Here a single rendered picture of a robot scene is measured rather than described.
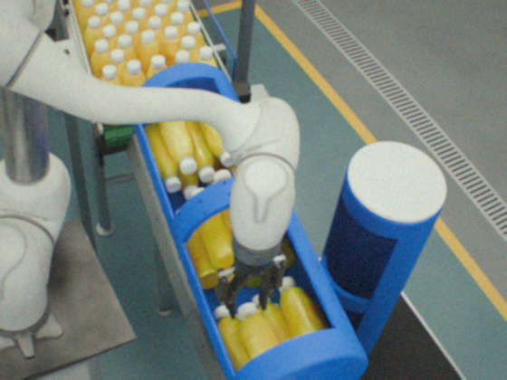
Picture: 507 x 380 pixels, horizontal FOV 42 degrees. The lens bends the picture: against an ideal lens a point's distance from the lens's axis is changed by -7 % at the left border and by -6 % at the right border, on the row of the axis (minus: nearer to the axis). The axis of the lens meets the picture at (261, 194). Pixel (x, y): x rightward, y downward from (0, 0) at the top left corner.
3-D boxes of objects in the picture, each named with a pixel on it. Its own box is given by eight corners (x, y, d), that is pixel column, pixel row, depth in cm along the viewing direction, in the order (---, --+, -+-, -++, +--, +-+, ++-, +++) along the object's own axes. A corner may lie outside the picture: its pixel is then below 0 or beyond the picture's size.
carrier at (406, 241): (320, 289, 264) (287, 346, 247) (368, 128, 196) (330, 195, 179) (386, 318, 258) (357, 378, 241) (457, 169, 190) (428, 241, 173)
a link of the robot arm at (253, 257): (291, 243, 122) (287, 261, 126) (272, 204, 127) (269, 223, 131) (242, 256, 119) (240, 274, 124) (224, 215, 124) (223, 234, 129)
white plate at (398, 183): (369, 127, 195) (368, 129, 196) (332, 192, 178) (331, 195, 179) (457, 166, 189) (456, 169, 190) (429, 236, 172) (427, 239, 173)
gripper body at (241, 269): (240, 270, 124) (237, 296, 131) (284, 258, 127) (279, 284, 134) (226, 237, 128) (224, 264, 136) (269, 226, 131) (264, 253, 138)
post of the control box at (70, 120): (91, 272, 275) (60, 91, 198) (89, 264, 278) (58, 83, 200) (100, 270, 277) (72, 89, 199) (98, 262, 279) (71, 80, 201)
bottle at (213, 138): (215, 92, 181) (238, 142, 171) (220, 109, 187) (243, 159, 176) (189, 102, 180) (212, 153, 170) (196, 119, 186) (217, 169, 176)
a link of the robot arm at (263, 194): (285, 258, 120) (291, 198, 128) (297, 202, 108) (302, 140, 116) (223, 249, 120) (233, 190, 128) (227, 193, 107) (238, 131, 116)
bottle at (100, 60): (98, 83, 215) (94, 39, 201) (118, 86, 215) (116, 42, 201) (90, 98, 211) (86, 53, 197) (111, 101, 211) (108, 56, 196)
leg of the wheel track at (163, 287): (159, 318, 266) (153, 223, 217) (155, 306, 269) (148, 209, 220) (173, 314, 267) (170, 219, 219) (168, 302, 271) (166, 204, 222)
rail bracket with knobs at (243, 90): (221, 123, 209) (224, 99, 201) (214, 108, 213) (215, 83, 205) (252, 117, 212) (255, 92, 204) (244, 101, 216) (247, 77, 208)
